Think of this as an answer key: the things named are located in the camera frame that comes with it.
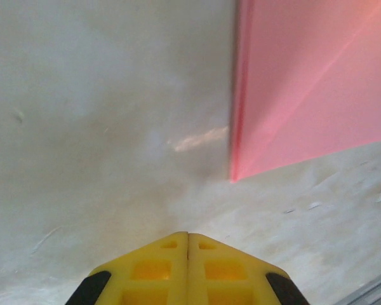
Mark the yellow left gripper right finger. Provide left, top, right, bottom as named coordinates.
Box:
left=188, top=233, right=309, bottom=305

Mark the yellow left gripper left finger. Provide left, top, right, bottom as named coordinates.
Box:
left=65, top=231, right=189, bottom=305

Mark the long aluminium mounting rail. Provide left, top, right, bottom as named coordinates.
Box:
left=342, top=273, right=381, bottom=305

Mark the pink square paper sheet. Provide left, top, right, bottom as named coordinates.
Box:
left=230, top=0, right=381, bottom=184

